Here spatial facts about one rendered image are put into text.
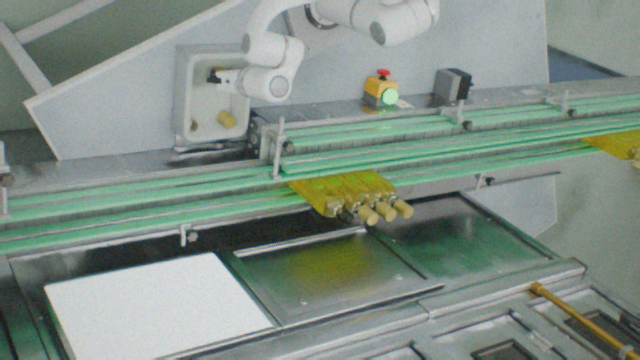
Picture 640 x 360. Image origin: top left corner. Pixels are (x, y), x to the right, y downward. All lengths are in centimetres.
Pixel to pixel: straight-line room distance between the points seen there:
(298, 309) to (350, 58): 78
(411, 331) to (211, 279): 48
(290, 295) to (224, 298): 16
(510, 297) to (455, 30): 86
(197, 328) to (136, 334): 12
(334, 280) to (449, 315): 29
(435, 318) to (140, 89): 90
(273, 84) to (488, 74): 108
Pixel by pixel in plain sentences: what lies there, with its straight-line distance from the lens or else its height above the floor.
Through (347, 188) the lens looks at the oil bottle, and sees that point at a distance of 188.
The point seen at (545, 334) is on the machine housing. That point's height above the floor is 155.
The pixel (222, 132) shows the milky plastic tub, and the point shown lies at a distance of 187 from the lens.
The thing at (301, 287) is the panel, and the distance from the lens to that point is 174.
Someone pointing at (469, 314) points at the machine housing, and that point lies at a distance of 182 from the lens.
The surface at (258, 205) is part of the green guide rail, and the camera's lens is 186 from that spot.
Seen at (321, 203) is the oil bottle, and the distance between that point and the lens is 184.
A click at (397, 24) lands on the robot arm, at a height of 109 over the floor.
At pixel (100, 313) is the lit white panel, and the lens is 162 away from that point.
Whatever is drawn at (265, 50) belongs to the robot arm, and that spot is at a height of 106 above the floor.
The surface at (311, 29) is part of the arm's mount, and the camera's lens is 195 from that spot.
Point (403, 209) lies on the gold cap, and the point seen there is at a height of 115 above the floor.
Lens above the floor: 237
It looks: 47 degrees down
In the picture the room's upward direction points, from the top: 129 degrees clockwise
